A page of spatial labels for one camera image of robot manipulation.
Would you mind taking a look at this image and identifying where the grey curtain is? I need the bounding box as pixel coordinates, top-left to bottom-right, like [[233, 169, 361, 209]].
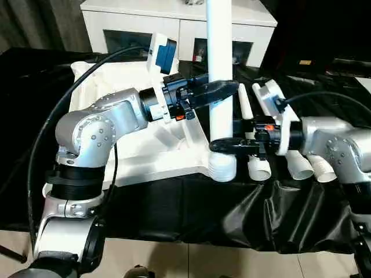
[[0, 0, 93, 56]]

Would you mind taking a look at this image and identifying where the black tripod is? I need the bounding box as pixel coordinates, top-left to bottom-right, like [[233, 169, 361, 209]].
[[0, 244, 28, 264]]

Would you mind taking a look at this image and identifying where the white plastic table leg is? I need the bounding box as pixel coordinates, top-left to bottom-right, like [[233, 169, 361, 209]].
[[206, 0, 238, 182], [237, 83, 272, 182], [252, 83, 316, 181], [308, 156, 337, 184]]

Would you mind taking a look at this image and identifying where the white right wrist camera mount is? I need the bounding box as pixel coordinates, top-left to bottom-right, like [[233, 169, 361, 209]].
[[251, 80, 301, 156]]

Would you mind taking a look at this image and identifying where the white flat board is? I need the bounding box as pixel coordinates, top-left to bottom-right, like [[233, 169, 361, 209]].
[[355, 76, 371, 94]]

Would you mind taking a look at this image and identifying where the black plastic cover mat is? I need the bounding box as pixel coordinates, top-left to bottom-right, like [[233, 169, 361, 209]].
[[0, 47, 371, 255]]

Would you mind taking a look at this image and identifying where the dark robot body part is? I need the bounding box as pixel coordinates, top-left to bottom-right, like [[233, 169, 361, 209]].
[[126, 265, 157, 278]]

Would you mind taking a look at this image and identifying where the white sideboard with glass doors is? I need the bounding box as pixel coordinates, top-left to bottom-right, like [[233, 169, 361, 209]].
[[80, 0, 278, 69]]

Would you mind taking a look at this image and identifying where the white plastic table top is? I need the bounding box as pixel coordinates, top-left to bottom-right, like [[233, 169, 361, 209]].
[[71, 59, 232, 189]]

